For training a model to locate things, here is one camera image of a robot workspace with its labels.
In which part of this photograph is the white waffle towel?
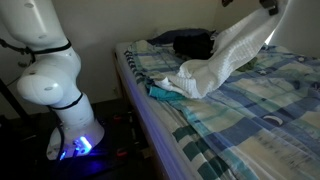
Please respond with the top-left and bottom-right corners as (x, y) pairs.
(155, 4), (286, 99)

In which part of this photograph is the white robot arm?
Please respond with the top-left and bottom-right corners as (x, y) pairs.
(0, 0), (286, 160)

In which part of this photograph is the black garment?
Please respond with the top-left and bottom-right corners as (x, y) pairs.
(173, 33), (214, 60)

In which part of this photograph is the green garment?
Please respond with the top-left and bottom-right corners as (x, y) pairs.
(238, 57), (257, 72)

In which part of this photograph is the dark blue pillow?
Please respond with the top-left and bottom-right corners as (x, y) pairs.
(147, 28), (214, 45)

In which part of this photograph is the teal cloth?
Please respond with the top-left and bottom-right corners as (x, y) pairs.
(146, 85), (184, 101)

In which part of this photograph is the blue plaid bed quilt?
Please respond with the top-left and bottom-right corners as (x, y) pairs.
(122, 41), (320, 180)

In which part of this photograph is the wooden bed frame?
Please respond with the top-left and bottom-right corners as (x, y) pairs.
(113, 50), (175, 180)

